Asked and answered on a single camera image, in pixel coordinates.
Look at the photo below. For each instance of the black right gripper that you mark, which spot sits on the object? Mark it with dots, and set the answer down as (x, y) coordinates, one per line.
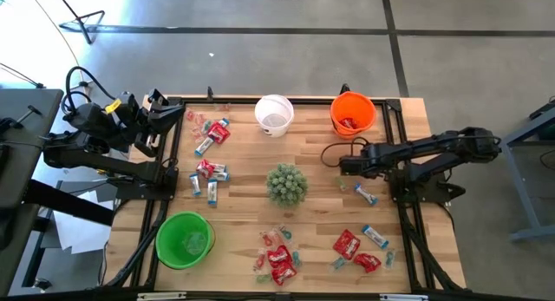
(372, 160)

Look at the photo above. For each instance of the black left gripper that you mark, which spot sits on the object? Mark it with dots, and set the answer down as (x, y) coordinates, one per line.
(132, 119)

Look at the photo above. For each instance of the green plastic bucket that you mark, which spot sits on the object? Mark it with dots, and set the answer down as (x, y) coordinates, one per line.
(184, 240)

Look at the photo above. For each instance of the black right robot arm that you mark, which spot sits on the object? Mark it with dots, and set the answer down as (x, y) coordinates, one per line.
(433, 145)

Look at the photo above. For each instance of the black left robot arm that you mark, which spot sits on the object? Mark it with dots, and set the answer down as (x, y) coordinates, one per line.
(86, 155)

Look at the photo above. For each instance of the orange plastic bucket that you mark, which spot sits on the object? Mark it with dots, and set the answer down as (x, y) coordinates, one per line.
(352, 106)

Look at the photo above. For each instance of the green potted artificial plant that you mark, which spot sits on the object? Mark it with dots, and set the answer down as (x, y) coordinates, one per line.
(286, 185)

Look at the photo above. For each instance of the white plastic bucket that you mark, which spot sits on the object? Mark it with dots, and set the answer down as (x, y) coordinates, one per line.
(273, 119)

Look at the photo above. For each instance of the black desk beam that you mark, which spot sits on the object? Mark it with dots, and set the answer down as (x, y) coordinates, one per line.
(69, 202)

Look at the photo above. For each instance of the black stand base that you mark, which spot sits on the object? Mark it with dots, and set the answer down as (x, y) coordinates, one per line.
(80, 27)

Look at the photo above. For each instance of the white paper sheets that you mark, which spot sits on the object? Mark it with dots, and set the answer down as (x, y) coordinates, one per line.
(78, 236)

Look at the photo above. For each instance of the dark gray desk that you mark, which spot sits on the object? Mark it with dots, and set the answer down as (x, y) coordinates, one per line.
(21, 171)

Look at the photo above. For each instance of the black clamp tool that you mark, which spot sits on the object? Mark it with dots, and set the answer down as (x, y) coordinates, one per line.
(8, 124)

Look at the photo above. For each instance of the black frame clamp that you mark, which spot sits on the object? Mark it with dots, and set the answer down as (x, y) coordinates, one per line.
(210, 93)
(344, 89)

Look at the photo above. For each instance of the white table bracket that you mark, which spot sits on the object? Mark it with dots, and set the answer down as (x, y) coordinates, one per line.
(403, 297)
(160, 296)

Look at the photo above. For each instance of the blue-gray table frame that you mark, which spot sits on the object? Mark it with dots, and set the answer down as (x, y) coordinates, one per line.
(520, 186)

